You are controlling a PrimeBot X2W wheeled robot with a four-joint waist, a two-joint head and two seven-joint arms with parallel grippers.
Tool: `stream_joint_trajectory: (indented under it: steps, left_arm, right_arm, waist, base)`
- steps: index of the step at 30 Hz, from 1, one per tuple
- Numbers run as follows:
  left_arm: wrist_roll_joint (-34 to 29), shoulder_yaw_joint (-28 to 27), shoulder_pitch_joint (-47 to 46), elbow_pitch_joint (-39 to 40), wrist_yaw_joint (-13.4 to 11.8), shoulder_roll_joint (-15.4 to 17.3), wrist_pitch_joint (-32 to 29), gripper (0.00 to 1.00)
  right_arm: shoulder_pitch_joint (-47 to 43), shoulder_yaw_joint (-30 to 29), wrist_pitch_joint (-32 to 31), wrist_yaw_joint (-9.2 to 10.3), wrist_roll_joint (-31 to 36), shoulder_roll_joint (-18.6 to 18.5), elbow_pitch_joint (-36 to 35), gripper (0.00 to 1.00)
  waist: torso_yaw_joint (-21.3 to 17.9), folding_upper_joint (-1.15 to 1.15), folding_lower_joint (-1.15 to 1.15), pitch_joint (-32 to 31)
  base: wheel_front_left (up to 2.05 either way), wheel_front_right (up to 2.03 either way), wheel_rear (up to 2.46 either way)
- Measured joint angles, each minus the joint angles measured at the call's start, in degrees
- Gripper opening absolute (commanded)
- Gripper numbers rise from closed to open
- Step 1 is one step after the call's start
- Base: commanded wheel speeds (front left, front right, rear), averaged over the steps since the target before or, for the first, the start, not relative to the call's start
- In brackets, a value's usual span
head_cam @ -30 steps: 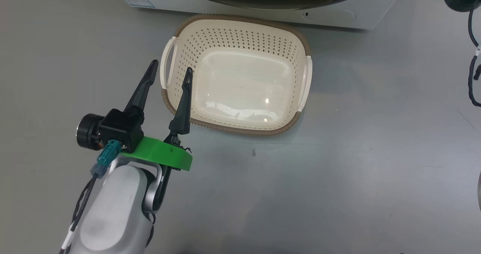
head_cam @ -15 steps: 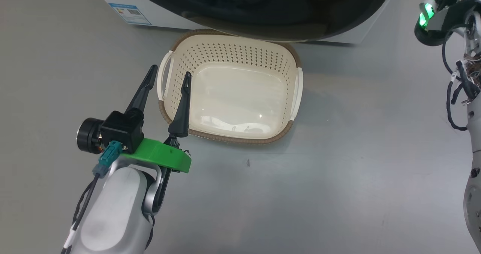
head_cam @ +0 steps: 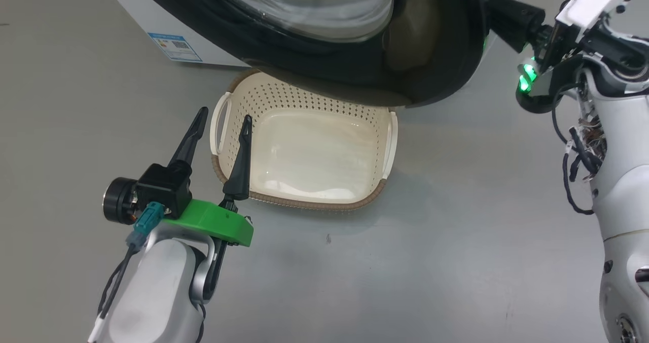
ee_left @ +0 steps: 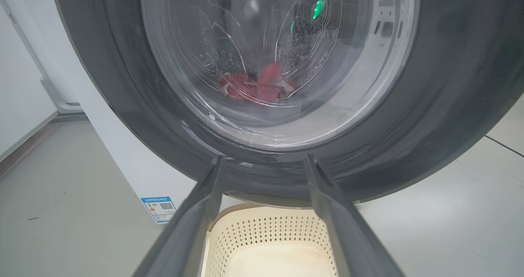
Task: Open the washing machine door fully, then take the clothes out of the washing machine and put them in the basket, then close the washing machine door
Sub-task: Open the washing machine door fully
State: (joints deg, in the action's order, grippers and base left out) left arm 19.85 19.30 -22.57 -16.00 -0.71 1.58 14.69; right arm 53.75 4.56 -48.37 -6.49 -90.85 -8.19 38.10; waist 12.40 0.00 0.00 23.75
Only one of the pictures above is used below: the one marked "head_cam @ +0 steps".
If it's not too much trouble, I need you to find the teal-plug left camera cable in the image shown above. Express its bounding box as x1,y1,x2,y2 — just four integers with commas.
87,203,166,343

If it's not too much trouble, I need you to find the blue energy label sticker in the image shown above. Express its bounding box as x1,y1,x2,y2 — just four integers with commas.
148,32,203,63

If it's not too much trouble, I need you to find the black round glass washer door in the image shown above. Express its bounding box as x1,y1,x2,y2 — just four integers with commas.
129,0,490,108

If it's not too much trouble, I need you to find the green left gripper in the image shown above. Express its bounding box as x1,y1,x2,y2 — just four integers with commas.
162,107,254,248

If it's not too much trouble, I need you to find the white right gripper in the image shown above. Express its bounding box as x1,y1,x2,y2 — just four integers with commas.
488,0,641,73

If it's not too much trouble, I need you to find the beige perforated laundry basket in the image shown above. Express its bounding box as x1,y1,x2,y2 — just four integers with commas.
210,69,399,211

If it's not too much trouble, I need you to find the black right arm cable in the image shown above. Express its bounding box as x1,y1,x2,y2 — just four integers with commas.
552,92,605,216

